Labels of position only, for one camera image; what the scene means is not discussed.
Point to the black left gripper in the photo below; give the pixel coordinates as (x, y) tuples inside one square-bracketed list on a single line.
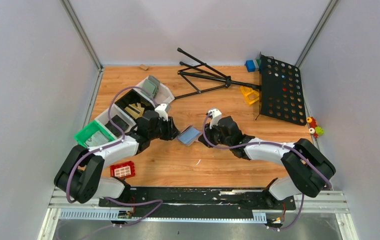
[(169, 129)]

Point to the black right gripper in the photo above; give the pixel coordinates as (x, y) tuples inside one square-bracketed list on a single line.
[(209, 134)]

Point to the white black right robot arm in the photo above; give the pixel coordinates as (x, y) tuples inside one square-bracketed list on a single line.
[(309, 171)]

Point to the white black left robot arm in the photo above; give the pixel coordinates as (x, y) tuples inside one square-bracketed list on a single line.
[(80, 175)]

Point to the tan black item in bin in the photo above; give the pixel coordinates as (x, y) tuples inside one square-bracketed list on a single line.
[(135, 110)]

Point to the grey green pouch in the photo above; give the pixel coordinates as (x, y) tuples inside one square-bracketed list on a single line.
[(151, 86)]

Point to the black plastic bin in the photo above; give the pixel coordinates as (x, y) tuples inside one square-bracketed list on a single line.
[(134, 96)]

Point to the white bin near green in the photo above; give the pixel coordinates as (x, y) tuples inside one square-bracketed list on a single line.
[(114, 110)]

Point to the black folding tripod stand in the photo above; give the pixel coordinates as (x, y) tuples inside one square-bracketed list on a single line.
[(206, 72)]

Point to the small wooden block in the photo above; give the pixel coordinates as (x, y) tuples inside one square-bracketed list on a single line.
[(144, 67)]

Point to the clear packet in green bin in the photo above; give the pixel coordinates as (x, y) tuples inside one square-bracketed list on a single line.
[(97, 139)]

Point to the green plastic bin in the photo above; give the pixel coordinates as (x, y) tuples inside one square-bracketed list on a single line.
[(89, 130)]

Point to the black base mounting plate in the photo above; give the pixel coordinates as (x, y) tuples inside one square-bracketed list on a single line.
[(208, 202)]

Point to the blue toy block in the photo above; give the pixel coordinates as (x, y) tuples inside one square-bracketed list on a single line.
[(252, 65)]

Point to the black perforated music tray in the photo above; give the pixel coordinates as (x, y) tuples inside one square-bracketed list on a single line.
[(281, 91)]

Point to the red yellow toy piece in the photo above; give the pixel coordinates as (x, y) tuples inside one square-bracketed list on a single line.
[(311, 122)]

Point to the green white toy piece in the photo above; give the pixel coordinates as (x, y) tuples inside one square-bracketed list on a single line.
[(316, 131)]

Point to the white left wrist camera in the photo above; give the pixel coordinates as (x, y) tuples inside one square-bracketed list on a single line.
[(162, 109)]

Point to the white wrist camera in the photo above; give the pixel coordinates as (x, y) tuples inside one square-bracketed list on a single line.
[(162, 109), (215, 115)]

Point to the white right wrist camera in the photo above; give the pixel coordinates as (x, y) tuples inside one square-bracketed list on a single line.
[(215, 115)]

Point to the yellow toy frame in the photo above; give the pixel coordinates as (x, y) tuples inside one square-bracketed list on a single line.
[(250, 95)]

